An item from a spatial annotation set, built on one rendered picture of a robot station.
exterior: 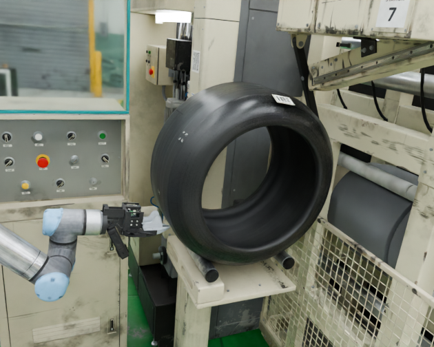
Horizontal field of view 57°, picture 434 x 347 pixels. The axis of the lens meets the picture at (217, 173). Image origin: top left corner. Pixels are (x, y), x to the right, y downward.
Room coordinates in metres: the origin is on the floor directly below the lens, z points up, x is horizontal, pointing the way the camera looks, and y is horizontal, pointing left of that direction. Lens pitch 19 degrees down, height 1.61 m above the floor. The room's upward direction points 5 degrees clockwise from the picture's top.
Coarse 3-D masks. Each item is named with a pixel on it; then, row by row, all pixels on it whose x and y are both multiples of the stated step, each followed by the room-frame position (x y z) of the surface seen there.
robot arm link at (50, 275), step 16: (0, 224) 0.85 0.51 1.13; (0, 240) 0.82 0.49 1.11; (16, 240) 0.84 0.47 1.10; (0, 256) 0.81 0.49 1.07; (16, 256) 0.82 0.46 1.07; (32, 256) 0.84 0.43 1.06; (48, 256) 0.88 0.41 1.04; (64, 256) 0.93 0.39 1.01; (16, 272) 0.82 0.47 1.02; (32, 272) 0.83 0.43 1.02; (48, 272) 0.84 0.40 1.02; (64, 272) 0.87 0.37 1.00; (48, 288) 0.82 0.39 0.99; (64, 288) 0.83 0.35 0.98
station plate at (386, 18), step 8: (384, 0) 1.05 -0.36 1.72; (392, 0) 1.03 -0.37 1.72; (400, 0) 1.01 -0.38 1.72; (408, 0) 0.99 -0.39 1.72; (384, 8) 1.05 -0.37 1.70; (392, 8) 1.02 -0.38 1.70; (400, 8) 1.00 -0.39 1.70; (384, 16) 1.04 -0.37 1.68; (392, 16) 1.02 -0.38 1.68; (400, 16) 1.00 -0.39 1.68; (376, 24) 1.06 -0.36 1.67; (384, 24) 1.04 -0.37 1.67; (392, 24) 1.01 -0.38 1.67; (400, 24) 0.99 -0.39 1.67
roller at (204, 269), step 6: (186, 246) 1.23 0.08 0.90; (192, 252) 1.18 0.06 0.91; (192, 258) 1.17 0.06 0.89; (198, 258) 1.13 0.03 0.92; (198, 264) 1.11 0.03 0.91; (204, 264) 1.09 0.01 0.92; (210, 264) 1.09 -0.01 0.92; (204, 270) 1.07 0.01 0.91; (210, 270) 1.06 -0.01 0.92; (216, 270) 1.08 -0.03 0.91; (204, 276) 1.06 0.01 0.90; (210, 276) 1.06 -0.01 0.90; (216, 276) 1.06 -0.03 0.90
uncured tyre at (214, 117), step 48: (192, 96) 1.25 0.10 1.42; (240, 96) 1.12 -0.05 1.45; (288, 96) 1.18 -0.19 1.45; (192, 144) 1.05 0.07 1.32; (288, 144) 1.45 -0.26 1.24; (192, 192) 1.02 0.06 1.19; (288, 192) 1.42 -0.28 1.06; (192, 240) 1.04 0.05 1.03; (240, 240) 1.29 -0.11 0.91; (288, 240) 1.16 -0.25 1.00
